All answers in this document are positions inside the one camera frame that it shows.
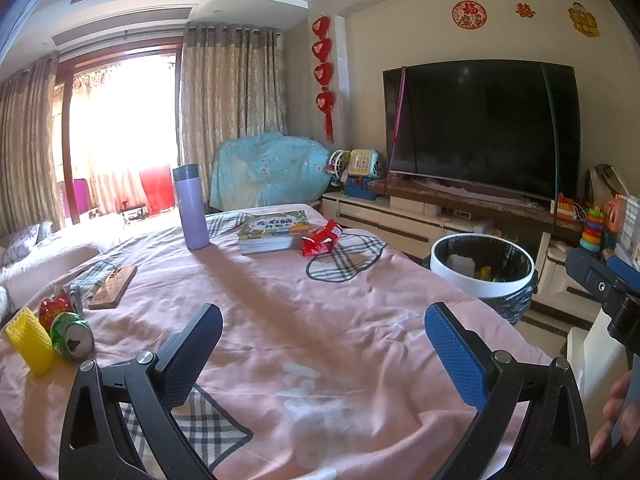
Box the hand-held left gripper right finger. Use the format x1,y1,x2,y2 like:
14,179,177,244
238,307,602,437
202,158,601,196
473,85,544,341
424,302,593,480

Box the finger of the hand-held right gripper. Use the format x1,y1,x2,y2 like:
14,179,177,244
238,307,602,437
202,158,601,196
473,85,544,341
565,248,632,307
605,256,640,293

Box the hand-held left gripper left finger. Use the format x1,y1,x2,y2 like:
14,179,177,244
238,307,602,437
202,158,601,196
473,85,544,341
59,302,224,480

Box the black garbage bag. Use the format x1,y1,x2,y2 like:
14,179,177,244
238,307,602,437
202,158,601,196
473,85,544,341
420,236,539,324

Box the white round trash can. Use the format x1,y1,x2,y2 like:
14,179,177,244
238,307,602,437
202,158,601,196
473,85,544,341
430,233,538,323

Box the white foam fruit net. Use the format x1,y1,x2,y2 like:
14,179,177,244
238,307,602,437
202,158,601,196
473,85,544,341
445,254,476,277

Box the person's right hand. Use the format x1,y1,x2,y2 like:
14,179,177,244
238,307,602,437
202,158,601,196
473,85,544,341
590,375,633,462

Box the orange pink plastic toy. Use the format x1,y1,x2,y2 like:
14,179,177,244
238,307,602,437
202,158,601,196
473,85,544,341
602,195,629,249

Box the small colourful toy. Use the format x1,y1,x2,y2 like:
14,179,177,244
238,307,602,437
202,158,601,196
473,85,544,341
556,192,577,222

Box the beige bag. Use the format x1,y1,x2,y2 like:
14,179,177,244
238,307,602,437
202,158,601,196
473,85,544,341
585,164,627,206

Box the brown wooden board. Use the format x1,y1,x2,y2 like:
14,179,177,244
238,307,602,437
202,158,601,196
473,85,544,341
89,265,138,310

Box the crushed green drink can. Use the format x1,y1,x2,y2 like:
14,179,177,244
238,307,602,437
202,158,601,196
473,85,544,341
50,311,96,362

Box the pink printed blanket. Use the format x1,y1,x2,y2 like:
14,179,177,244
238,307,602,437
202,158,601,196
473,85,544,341
0,203,553,480

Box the crushed red drink can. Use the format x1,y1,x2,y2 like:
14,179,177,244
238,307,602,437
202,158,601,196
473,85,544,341
39,285,84,329

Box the green stick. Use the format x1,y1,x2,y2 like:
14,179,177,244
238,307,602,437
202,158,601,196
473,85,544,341
541,62,562,217

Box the white and brown television cabinet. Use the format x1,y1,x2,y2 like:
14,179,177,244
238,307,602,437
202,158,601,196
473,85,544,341
320,177,601,332

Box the purple insulated bottle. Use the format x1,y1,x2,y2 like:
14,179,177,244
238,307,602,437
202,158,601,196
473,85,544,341
172,163,211,251

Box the yellow foam fruit net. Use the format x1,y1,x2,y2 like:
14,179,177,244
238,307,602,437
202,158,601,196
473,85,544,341
5,306,56,376

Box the green children's book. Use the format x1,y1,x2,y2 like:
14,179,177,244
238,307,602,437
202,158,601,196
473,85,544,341
237,210,313,256

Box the small dark stand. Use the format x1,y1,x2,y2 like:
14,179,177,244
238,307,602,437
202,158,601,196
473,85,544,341
115,199,149,222

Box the white sofa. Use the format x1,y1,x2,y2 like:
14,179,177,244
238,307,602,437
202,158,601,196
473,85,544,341
0,219,126,306

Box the red snack packet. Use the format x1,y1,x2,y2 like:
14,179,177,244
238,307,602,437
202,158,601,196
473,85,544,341
301,220,343,258

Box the red chair back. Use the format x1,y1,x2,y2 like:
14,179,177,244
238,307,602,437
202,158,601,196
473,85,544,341
139,165,177,211

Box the black flat screen television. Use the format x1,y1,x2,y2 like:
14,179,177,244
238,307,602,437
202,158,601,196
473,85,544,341
382,59,582,200

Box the blue toy vehicle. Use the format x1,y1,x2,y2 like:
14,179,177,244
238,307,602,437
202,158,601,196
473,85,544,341
345,176,376,201

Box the magenta panel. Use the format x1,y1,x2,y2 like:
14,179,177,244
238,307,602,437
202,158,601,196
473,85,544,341
72,179,91,223

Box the colourful activity cube toy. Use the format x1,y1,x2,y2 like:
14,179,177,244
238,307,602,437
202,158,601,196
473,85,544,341
348,149,388,181

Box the light blue floral quilt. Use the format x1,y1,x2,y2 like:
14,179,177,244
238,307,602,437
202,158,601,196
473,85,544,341
209,131,335,213

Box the white cage ball toy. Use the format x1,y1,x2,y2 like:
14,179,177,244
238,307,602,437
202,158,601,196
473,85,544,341
327,149,351,184

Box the pink stick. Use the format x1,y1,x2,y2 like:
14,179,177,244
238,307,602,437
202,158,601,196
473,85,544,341
384,66,409,197

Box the red knot hanging decoration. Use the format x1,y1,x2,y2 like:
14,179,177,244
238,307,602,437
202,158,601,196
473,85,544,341
311,16,336,143

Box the rainbow stacking ring toy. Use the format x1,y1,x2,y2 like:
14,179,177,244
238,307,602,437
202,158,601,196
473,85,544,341
580,206,606,252

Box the yellow and red wall sticker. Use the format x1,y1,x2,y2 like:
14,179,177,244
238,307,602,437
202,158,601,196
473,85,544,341
568,2,601,38

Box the round red wall sticker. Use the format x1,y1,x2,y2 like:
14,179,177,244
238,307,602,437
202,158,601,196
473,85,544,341
452,0,488,31

